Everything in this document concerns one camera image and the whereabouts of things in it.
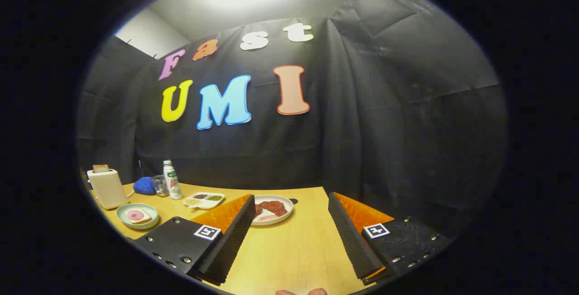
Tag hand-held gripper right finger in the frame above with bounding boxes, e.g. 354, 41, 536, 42
327, 191, 452, 286

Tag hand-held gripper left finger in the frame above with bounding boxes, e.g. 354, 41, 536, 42
135, 194, 256, 286

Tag white divided dish with beans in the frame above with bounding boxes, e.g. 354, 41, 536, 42
183, 192, 225, 209

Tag white bowl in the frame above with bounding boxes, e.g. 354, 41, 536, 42
250, 195, 294, 227

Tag dark red meat slices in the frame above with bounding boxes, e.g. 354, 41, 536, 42
256, 200, 289, 217

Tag pale green plate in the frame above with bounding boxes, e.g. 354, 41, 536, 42
116, 203, 159, 230

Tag white drink bottle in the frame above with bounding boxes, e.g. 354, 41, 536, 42
163, 160, 183, 200

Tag bread slice with crust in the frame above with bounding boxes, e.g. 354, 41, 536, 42
124, 208, 152, 225

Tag blue cloth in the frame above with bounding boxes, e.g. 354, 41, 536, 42
133, 176, 157, 195

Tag black backdrop cloth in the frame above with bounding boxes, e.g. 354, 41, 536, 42
76, 0, 509, 241

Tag white toaster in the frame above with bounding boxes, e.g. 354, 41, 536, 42
87, 168, 129, 210

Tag metal wire utensil holder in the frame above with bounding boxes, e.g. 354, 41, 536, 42
152, 175, 169, 197

